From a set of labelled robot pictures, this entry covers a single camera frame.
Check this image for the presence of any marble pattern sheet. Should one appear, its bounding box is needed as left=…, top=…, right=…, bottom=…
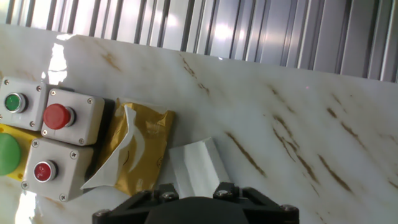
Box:
left=0, top=24, right=398, bottom=224

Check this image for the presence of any yellow box big green button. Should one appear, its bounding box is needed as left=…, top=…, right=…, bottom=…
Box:
left=0, top=123, right=41, bottom=182

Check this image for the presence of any gold tissue pack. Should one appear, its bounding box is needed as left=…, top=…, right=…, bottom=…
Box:
left=93, top=98, right=177, bottom=197

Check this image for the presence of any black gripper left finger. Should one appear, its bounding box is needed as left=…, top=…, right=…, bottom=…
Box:
left=92, top=183, right=180, bottom=224

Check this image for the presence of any white pulled napkin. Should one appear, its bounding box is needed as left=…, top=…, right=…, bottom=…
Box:
left=167, top=137, right=233, bottom=198

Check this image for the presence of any grey box large red button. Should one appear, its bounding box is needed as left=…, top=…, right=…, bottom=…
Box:
left=40, top=88, right=106, bottom=146

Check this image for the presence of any white napkin in pack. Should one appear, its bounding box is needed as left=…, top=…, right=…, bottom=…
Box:
left=80, top=104, right=147, bottom=190

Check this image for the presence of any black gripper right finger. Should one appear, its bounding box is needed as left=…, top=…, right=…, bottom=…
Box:
left=213, top=182, right=300, bottom=224

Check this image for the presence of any grey box small green button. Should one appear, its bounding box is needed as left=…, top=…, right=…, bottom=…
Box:
left=0, top=77, right=47, bottom=131

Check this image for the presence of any grey box small red button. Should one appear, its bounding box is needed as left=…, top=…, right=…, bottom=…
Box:
left=21, top=138, right=95, bottom=202

